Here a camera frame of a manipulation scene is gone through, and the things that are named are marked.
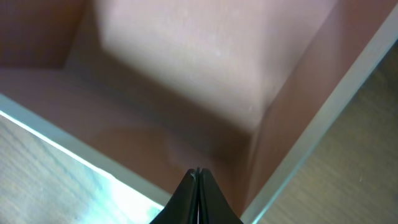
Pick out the white box with pink interior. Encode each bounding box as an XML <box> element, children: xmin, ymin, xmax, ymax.
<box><xmin>1</xmin><ymin>1</ymin><xmax>397</xmax><ymax>223</ymax></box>

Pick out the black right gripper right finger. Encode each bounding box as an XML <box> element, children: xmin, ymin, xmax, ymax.
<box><xmin>199</xmin><ymin>169</ymin><xmax>243</xmax><ymax>224</ymax></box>

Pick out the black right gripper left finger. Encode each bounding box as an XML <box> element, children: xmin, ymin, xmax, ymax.
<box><xmin>150</xmin><ymin>169</ymin><xmax>199</xmax><ymax>224</ymax></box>

